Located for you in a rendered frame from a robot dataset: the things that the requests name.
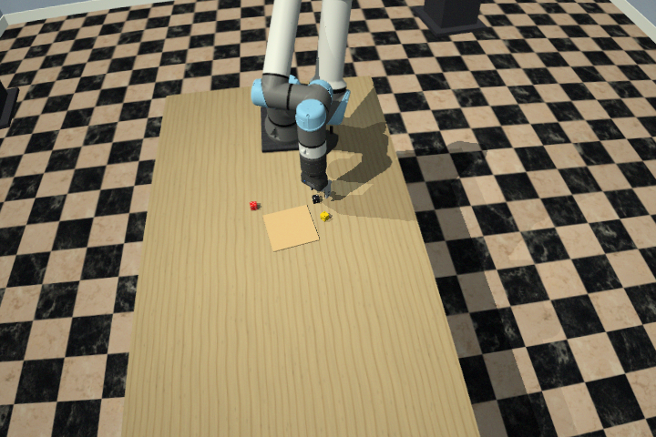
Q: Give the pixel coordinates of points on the tan flat mat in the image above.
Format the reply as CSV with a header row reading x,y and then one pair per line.
x,y
290,228

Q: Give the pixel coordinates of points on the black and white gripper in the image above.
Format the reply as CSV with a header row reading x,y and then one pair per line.
x,y
314,164

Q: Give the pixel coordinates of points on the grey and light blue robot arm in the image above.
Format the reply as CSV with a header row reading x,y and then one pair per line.
x,y
314,109

